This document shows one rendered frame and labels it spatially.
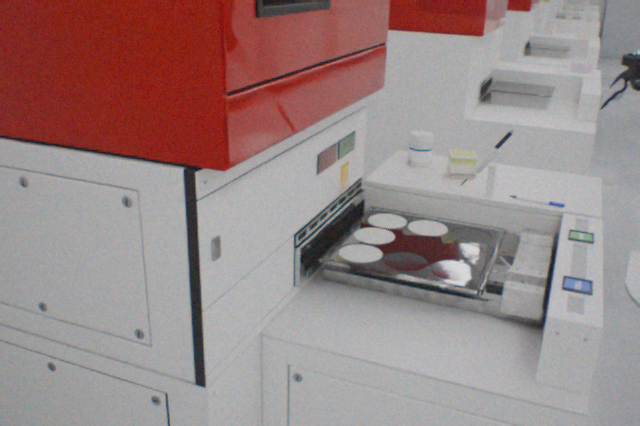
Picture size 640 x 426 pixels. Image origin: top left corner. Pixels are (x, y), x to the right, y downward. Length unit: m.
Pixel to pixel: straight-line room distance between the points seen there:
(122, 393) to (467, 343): 0.68
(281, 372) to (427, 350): 0.30
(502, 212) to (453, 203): 0.13
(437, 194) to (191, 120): 0.90
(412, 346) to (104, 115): 0.72
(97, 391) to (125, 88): 0.61
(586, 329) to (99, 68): 0.91
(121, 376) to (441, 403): 0.60
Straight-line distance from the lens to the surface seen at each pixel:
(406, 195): 1.74
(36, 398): 1.50
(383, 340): 1.31
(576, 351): 1.22
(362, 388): 1.28
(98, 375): 1.33
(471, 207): 1.71
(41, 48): 1.14
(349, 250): 1.48
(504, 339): 1.37
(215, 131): 0.96
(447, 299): 1.44
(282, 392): 1.37
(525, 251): 1.63
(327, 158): 1.48
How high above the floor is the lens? 1.52
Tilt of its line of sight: 21 degrees down
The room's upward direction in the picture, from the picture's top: 2 degrees clockwise
